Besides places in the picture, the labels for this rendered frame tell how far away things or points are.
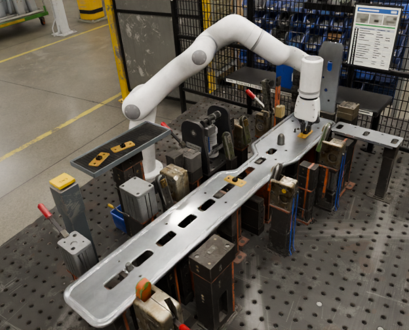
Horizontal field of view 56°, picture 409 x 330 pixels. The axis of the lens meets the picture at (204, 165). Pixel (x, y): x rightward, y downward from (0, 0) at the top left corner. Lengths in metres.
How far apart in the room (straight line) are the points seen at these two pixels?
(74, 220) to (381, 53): 1.60
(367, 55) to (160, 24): 2.43
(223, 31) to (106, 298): 1.05
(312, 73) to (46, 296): 1.33
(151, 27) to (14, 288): 3.07
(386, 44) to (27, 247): 1.89
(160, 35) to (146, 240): 3.09
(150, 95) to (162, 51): 2.48
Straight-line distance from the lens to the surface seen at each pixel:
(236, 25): 1.57
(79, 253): 1.20
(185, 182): 1.41
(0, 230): 3.22
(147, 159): 1.88
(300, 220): 1.74
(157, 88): 1.69
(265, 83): 1.76
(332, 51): 1.90
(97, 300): 1.14
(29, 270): 1.74
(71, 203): 1.34
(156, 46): 4.19
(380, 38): 2.12
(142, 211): 1.30
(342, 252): 1.65
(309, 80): 1.63
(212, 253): 1.15
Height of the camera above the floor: 1.86
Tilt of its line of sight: 33 degrees down
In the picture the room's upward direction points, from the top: 4 degrees counter-clockwise
